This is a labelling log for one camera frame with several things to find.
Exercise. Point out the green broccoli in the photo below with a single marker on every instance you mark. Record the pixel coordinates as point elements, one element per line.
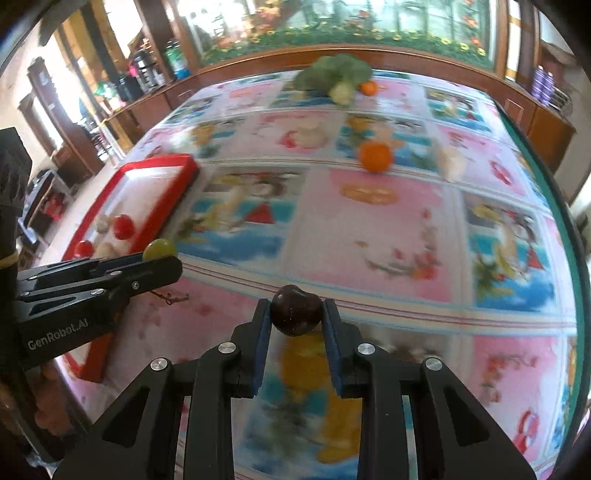
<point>334,74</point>

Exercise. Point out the red tray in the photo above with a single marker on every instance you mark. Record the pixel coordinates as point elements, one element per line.
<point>138,194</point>

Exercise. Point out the printed tablecloth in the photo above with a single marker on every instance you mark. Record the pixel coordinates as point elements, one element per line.
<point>378,230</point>

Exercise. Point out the red tomato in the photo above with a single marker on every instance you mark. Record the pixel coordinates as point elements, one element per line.
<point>123,227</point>
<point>84,249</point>

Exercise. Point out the black thermos jug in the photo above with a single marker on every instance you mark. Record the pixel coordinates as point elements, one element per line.
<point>125,90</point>

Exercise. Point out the dark purple plum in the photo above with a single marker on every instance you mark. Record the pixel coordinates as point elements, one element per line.
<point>295,310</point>

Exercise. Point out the artificial flower planter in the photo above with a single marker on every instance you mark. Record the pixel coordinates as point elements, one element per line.
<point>346,41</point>

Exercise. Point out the person's left hand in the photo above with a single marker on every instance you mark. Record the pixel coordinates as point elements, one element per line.
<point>55,401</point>

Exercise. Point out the silver thermos jug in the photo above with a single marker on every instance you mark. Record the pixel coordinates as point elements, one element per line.
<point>145,71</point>

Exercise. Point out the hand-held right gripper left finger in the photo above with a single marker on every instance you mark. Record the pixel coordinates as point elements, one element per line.
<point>261,350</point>

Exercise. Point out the small orange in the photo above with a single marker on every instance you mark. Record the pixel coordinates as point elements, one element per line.
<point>368,88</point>

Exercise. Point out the green plastic bottle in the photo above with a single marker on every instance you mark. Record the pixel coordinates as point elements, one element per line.
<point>178,61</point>

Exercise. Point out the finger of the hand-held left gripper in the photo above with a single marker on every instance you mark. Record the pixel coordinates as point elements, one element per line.
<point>124,259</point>
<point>147,277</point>

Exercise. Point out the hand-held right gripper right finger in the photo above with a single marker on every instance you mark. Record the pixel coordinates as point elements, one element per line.
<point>333,350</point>

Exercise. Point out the wooden side cabinet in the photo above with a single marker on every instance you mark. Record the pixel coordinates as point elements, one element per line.
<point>540,129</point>

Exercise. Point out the large orange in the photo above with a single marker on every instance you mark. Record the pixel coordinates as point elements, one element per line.
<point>375,157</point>

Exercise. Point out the purple bottle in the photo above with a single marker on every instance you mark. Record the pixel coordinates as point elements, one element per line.
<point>537,85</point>
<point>549,88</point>

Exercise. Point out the wooden sideboard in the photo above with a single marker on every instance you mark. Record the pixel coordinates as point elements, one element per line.
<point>152,106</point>

